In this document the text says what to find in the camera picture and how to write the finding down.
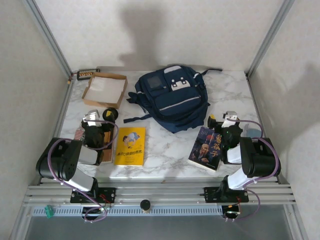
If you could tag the striped flag pencil case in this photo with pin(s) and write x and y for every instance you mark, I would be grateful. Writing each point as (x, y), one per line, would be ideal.
(79, 133)

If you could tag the brown paperback book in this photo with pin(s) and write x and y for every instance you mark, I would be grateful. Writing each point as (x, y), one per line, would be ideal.
(110, 147)

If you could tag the light blue pencil case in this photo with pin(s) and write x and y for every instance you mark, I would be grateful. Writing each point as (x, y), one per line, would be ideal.
(252, 132)

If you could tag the dark blue portrait book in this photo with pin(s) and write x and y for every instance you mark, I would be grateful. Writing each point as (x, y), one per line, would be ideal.
(205, 150)

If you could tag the yellow paperback book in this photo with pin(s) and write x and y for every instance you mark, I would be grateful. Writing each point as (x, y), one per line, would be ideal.
(130, 147)

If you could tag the navy blue backpack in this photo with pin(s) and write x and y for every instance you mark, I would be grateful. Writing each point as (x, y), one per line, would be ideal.
(175, 100)

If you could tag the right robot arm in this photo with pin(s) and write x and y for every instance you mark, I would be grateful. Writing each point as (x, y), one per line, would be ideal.
(257, 160)

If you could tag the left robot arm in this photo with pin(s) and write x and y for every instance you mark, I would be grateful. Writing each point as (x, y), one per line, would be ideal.
(62, 160)

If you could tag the black round disc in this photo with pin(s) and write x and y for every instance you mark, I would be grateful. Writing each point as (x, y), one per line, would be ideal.
(116, 115)

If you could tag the shallow cardboard box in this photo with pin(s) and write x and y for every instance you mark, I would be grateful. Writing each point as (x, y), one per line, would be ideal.
(105, 90)

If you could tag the black abacus orange beads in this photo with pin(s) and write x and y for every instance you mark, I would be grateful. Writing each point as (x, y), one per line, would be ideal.
(86, 74)

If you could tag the small circuit board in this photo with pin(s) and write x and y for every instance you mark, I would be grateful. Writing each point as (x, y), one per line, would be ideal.
(105, 209)
(232, 212)

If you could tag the black round knob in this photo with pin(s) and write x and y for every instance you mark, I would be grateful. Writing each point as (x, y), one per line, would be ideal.
(145, 205)

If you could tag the green terminal connector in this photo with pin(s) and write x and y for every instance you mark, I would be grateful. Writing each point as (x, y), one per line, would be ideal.
(49, 211)

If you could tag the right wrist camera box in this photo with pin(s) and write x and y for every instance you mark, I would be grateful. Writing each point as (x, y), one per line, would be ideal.
(230, 117)

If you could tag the aluminium side rail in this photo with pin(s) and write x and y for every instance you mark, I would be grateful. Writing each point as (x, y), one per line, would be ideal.
(62, 115)
(256, 100)

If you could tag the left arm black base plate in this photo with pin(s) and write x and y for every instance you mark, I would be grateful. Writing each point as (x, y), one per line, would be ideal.
(110, 193)

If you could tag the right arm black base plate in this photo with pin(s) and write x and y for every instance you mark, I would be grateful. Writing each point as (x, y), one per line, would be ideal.
(211, 193)

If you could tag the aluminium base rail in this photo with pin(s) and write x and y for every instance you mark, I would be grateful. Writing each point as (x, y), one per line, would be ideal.
(160, 193)

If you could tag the aluminium frame post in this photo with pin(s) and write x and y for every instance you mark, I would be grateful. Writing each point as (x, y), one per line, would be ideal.
(50, 42)
(268, 42)

